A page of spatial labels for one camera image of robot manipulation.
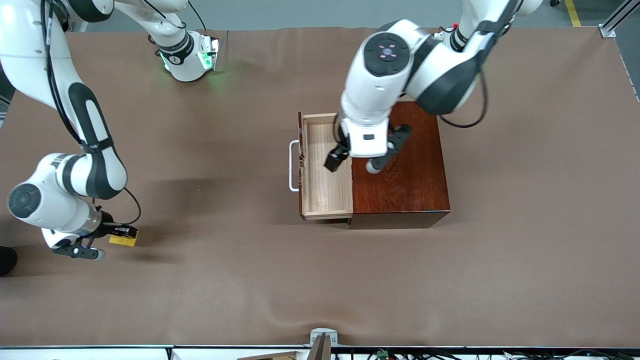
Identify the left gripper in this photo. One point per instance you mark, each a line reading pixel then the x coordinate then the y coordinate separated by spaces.
pixel 336 159

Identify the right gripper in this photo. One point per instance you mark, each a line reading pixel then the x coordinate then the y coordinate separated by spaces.
pixel 106 229

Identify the yellow block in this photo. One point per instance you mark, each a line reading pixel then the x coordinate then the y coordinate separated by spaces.
pixel 122 241

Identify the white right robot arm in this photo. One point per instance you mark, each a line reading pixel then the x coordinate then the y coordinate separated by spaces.
pixel 50 200

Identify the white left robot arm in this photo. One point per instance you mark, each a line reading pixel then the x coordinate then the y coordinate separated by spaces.
pixel 380 85

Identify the dark brown wooden cabinet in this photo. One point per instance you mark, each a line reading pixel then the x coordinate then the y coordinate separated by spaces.
pixel 410 190

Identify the brown table cloth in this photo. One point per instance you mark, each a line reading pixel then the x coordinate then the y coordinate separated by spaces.
pixel 250 280

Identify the green connector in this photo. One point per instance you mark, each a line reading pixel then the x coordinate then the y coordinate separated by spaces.
pixel 382 354

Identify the white table frame rail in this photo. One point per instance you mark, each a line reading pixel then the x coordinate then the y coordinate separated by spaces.
pixel 100 354

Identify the grey metal clamp bracket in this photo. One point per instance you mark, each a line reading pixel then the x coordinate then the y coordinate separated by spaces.
pixel 323 336

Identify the aluminium profile with corner bracket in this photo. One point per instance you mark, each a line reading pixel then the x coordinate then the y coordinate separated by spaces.
pixel 620 16

